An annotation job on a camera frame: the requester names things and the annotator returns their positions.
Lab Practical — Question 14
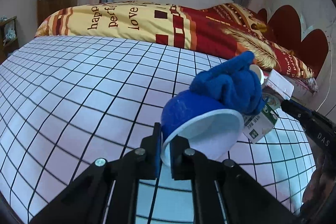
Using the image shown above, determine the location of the white blue plastic cup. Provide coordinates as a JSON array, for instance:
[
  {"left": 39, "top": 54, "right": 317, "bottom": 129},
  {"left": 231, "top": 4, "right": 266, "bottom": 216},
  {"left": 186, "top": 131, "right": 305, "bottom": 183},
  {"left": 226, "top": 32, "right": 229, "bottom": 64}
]
[{"left": 161, "top": 90, "right": 244, "bottom": 166}]

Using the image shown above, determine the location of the red yellow printed blanket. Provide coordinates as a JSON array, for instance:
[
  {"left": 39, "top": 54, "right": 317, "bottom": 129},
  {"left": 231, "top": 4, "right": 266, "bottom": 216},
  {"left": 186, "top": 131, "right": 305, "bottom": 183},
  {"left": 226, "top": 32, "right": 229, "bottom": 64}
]
[{"left": 36, "top": 1, "right": 314, "bottom": 79}]

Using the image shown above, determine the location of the white bed frame with mattress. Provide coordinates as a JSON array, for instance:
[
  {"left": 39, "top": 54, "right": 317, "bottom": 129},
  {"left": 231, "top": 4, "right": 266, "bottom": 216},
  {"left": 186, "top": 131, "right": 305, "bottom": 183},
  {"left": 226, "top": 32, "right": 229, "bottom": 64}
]
[{"left": 286, "top": 77, "right": 330, "bottom": 113}]

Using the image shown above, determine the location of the blue cloth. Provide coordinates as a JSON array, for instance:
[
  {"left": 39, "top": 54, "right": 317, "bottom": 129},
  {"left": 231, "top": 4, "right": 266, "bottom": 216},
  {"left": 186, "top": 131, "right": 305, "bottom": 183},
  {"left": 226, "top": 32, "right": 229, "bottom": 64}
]
[{"left": 189, "top": 51, "right": 265, "bottom": 115}]

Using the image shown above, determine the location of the red white paper cup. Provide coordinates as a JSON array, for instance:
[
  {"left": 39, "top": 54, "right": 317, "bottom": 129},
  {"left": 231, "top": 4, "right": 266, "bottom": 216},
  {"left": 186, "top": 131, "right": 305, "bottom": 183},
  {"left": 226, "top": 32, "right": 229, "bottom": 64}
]
[{"left": 249, "top": 64, "right": 265, "bottom": 85}]

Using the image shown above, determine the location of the person right hand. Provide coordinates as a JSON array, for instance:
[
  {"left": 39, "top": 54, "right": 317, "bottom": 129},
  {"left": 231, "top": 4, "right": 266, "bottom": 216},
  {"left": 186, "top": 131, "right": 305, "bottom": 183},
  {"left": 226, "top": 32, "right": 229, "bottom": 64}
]
[{"left": 302, "top": 153, "right": 335, "bottom": 205}]

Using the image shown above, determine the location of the wooden side shelf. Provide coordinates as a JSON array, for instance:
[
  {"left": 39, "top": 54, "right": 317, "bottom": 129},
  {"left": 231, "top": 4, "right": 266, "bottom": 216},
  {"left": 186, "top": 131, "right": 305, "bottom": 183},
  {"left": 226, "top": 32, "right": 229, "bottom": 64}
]
[{"left": 0, "top": 16, "right": 19, "bottom": 63}]

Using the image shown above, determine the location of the green white carton box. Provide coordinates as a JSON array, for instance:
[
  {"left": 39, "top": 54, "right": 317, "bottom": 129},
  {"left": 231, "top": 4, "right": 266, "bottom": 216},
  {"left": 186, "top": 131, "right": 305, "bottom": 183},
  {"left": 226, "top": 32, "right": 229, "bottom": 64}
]
[{"left": 243, "top": 93, "right": 280, "bottom": 144}]

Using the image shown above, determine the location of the white black grid tablecloth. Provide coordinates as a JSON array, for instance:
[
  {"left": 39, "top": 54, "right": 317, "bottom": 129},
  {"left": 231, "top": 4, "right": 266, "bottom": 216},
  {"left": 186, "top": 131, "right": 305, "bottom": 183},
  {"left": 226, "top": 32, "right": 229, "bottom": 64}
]
[{"left": 1, "top": 36, "right": 315, "bottom": 223}]

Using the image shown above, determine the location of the red heart-shaped headboard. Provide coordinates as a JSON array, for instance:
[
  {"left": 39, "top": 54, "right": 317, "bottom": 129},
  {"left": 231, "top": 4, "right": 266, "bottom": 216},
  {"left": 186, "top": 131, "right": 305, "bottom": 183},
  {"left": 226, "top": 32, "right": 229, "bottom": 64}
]
[{"left": 257, "top": 5, "right": 329, "bottom": 77}]

